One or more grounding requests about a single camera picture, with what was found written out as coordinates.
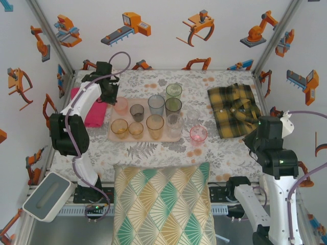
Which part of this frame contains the frosted peach glass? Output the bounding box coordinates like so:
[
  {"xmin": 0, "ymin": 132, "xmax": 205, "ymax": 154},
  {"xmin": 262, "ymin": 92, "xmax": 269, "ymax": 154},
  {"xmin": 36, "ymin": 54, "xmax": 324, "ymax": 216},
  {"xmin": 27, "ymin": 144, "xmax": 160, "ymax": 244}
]
[{"xmin": 113, "ymin": 96, "xmax": 129, "ymax": 115}]

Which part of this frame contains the short grey glass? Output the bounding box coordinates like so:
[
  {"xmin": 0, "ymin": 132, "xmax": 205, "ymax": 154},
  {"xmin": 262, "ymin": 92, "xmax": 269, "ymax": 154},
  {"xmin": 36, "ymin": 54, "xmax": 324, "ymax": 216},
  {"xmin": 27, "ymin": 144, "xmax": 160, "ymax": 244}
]
[{"xmin": 129, "ymin": 104, "xmax": 145, "ymax": 123}]

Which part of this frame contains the wide short amber glass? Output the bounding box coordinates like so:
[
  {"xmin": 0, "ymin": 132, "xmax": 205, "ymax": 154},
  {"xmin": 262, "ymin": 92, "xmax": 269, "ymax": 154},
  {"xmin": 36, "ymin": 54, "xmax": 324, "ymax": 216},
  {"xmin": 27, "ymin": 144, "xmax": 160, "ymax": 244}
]
[{"xmin": 110, "ymin": 118, "xmax": 129, "ymax": 140}]

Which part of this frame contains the small short amber glass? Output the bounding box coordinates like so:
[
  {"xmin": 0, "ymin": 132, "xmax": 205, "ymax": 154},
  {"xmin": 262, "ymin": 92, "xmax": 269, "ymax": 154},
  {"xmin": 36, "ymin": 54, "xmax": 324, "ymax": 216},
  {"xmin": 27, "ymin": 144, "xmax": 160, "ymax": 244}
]
[{"xmin": 128, "ymin": 121, "xmax": 144, "ymax": 140}]

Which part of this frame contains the tall blue glass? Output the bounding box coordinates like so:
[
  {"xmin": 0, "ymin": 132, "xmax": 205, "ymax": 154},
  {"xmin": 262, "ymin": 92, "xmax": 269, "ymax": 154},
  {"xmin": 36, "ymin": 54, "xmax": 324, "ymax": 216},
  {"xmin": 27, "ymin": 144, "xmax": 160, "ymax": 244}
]
[{"xmin": 148, "ymin": 94, "xmax": 166, "ymax": 115}]

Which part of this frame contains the tall amber glass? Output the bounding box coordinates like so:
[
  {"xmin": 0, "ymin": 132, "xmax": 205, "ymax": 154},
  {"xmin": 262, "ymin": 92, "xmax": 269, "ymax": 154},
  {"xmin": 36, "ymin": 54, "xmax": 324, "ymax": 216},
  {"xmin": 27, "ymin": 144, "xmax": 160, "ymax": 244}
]
[{"xmin": 146, "ymin": 114, "xmax": 165, "ymax": 140}]

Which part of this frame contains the tall grey glass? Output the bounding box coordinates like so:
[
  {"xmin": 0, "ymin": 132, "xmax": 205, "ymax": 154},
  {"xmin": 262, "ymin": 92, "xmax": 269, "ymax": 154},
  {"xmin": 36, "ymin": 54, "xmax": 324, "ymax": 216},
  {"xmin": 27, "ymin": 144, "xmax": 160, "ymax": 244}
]
[{"xmin": 165, "ymin": 97, "xmax": 183, "ymax": 117}]

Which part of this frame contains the tall green glass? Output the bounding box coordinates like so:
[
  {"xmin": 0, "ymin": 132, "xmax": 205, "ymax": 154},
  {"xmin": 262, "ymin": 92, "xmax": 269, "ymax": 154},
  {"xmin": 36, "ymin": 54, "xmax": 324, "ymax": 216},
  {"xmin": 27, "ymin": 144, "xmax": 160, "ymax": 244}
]
[{"xmin": 165, "ymin": 83, "xmax": 183, "ymax": 101}]

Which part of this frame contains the tall clear glass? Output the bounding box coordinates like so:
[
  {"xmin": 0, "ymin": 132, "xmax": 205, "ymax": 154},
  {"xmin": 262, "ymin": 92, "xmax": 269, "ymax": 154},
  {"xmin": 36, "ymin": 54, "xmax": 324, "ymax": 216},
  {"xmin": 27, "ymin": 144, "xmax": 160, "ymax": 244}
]
[{"xmin": 166, "ymin": 113, "xmax": 184, "ymax": 139}]

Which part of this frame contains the beige rectangular tray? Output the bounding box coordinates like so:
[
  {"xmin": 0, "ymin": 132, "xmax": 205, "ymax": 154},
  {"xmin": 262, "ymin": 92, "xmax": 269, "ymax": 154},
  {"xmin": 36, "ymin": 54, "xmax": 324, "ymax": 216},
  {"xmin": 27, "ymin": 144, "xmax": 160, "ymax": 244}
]
[{"xmin": 107, "ymin": 99, "xmax": 182, "ymax": 143}]

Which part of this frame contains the pink folded cloth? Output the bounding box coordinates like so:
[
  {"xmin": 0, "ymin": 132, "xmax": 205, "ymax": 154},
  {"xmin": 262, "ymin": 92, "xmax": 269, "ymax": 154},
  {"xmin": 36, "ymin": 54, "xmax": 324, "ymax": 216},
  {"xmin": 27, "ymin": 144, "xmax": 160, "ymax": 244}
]
[{"xmin": 70, "ymin": 87, "xmax": 108, "ymax": 128}]

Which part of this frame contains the floral tablecloth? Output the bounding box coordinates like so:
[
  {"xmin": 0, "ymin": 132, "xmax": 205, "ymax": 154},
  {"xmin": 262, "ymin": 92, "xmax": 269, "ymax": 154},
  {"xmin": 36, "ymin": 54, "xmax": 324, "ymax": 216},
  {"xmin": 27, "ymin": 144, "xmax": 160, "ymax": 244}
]
[{"xmin": 51, "ymin": 69, "xmax": 284, "ymax": 184}]

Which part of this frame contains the yellow black plaid shirt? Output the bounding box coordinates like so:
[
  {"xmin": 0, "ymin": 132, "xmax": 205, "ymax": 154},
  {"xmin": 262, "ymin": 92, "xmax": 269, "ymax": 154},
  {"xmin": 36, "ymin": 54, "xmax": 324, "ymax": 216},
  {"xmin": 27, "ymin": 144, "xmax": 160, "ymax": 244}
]
[{"xmin": 206, "ymin": 83, "xmax": 267, "ymax": 140}]

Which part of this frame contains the pink clear glass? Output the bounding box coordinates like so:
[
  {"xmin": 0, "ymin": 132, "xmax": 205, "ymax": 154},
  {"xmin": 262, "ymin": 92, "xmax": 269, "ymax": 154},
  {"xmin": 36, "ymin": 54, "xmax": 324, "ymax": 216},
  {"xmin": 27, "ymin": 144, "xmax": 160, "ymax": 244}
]
[{"xmin": 189, "ymin": 125, "xmax": 208, "ymax": 146}]

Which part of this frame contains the black controller board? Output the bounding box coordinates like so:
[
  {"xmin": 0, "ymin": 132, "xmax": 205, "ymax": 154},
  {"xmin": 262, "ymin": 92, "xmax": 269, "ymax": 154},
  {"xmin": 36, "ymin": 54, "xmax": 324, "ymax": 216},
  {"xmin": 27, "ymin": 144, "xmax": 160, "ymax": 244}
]
[
  {"xmin": 85, "ymin": 203, "xmax": 107, "ymax": 218},
  {"xmin": 226, "ymin": 205, "xmax": 243, "ymax": 217}
]

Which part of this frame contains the small clear glass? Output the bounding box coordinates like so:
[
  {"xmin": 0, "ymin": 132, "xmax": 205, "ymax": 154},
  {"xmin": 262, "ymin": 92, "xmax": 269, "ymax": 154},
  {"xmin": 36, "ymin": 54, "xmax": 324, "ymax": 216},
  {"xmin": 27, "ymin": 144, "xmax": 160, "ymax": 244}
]
[{"xmin": 186, "ymin": 110, "xmax": 200, "ymax": 123}]

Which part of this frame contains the geometric patterned pillow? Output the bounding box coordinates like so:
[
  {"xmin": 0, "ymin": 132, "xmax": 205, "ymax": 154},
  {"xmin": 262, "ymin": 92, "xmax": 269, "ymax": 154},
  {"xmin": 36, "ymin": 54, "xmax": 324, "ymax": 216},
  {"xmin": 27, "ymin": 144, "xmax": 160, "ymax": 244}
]
[{"xmin": 112, "ymin": 162, "xmax": 218, "ymax": 245}]

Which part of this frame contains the white grey tissue box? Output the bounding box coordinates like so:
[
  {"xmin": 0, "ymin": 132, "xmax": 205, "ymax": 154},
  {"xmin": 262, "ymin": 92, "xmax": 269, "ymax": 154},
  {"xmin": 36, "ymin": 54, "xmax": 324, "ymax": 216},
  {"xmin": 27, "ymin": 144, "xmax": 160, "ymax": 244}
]
[{"xmin": 22, "ymin": 171, "xmax": 77, "ymax": 223}]

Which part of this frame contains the aluminium side rail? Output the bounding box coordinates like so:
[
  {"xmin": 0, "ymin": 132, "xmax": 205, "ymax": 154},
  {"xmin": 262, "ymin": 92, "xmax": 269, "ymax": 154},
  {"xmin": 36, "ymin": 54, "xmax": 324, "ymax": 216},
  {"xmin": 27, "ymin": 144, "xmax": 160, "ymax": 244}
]
[
  {"xmin": 27, "ymin": 71, "xmax": 77, "ymax": 189},
  {"xmin": 251, "ymin": 71, "xmax": 301, "ymax": 191}
]

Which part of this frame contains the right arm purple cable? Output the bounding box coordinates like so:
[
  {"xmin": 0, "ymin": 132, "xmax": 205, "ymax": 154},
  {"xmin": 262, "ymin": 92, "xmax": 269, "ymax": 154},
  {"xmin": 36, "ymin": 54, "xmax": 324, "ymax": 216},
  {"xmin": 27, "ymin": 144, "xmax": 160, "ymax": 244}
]
[{"xmin": 226, "ymin": 110, "xmax": 327, "ymax": 245}]

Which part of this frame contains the aluminium frame post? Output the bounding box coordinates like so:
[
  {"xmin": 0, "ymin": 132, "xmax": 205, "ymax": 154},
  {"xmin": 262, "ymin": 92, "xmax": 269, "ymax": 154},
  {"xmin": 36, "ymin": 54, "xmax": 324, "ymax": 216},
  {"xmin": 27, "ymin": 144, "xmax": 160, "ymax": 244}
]
[
  {"xmin": 25, "ymin": 0, "xmax": 76, "ymax": 76},
  {"xmin": 252, "ymin": 0, "xmax": 304, "ymax": 75}
]

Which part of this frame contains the white slotted cable duct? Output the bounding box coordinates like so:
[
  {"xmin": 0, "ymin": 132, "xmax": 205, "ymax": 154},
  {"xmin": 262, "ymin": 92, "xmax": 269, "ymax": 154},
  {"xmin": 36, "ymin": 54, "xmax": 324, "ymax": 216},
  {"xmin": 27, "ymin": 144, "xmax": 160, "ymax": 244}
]
[{"xmin": 59, "ymin": 205, "xmax": 228, "ymax": 216}]

